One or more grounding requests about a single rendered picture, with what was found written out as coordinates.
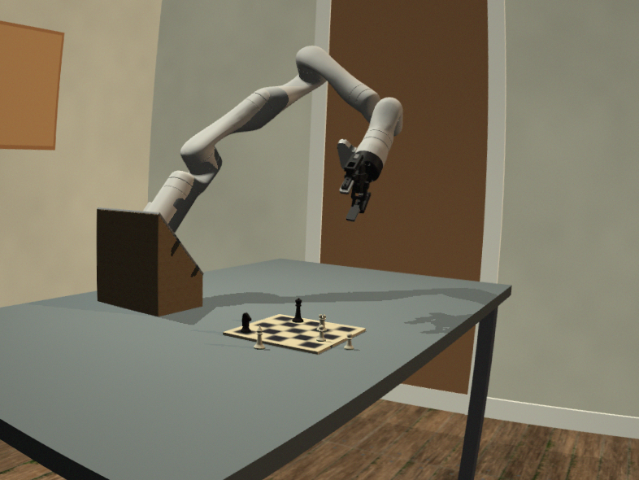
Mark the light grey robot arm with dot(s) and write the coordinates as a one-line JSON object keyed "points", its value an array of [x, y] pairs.
{"points": [[203, 161]]}

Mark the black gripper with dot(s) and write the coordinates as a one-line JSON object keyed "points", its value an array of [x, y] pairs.
{"points": [[369, 167]]}

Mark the chessboard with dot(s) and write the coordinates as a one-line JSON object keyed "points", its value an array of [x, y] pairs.
{"points": [[280, 331]]}

